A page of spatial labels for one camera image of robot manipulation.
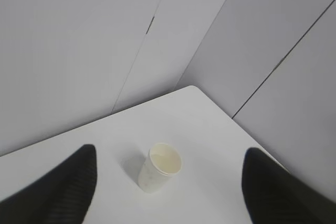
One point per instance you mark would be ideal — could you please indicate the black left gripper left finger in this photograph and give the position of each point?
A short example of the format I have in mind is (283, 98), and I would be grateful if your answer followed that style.
(63, 195)

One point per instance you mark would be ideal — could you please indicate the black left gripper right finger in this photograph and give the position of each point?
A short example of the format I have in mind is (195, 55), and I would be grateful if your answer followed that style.
(272, 195)

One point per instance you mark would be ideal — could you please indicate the white paper cup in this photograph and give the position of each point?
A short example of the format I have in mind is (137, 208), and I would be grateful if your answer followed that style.
(161, 164)

